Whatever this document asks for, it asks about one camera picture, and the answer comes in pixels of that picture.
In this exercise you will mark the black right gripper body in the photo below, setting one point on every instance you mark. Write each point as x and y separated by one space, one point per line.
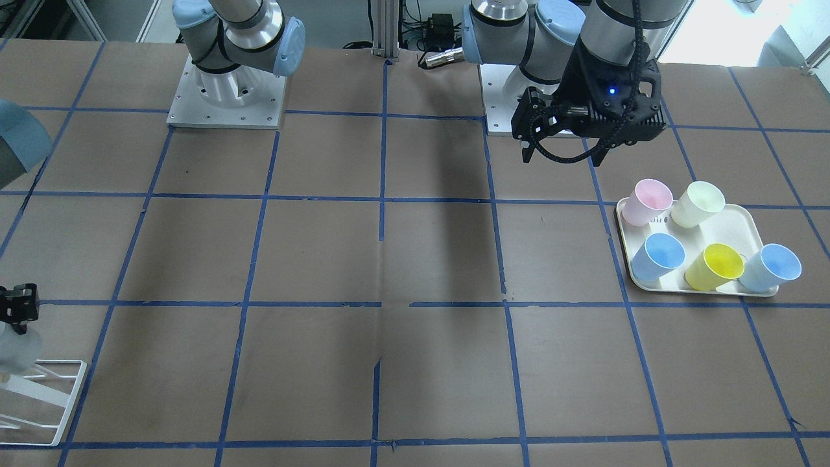
17 305

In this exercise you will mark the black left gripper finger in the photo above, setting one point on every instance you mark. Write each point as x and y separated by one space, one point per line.
527 151
599 151

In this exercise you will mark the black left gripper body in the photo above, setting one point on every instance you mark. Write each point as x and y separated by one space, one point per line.
579 83

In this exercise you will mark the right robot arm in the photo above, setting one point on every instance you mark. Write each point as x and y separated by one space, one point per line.
241 54

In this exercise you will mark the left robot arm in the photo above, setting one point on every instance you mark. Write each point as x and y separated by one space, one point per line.
538 39

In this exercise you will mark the pink plastic cup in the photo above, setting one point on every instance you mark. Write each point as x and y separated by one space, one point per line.
649 199

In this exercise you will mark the pale green plastic cup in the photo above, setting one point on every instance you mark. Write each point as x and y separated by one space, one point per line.
700 201

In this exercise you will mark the yellow plastic cup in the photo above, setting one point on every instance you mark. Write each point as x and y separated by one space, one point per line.
716 265

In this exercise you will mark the light blue plastic cup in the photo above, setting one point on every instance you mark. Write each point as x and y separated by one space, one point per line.
771 266

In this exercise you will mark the silver flashlight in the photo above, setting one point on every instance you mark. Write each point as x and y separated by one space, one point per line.
430 61

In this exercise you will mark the cream plastic tray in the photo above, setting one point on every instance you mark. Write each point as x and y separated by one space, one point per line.
733 226

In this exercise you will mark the white wire cup rack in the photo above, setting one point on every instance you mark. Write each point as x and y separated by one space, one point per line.
37 405

